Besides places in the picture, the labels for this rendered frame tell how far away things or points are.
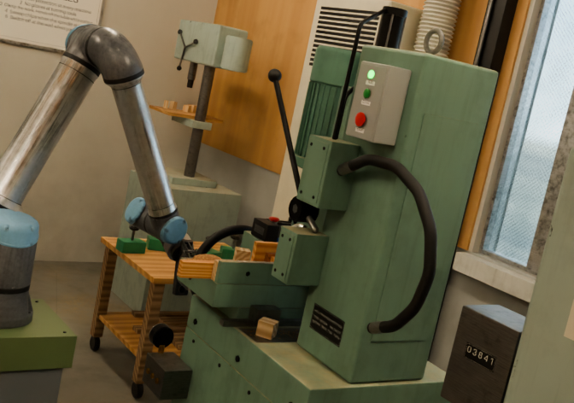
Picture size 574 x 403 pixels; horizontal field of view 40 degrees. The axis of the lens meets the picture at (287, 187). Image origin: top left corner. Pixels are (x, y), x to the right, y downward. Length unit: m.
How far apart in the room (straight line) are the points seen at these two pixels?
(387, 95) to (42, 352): 1.11
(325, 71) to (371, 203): 0.40
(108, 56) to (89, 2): 2.59
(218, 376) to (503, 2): 1.96
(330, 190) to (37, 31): 3.21
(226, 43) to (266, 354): 2.51
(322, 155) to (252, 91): 2.96
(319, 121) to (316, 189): 0.27
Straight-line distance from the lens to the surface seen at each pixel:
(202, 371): 2.08
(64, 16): 4.76
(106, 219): 5.09
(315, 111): 1.96
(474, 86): 1.74
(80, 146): 4.91
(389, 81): 1.62
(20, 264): 2.14
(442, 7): 3.40
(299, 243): 1.77
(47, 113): 2.30
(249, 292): 1.96
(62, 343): 2.17
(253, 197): 4.55
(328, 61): 1.94
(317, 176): 1.72
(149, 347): 3.30
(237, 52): 4.06
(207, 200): 4.25
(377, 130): 1.62
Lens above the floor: 1.43
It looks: 8 degrees down
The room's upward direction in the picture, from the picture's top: 12 degrees clockwise
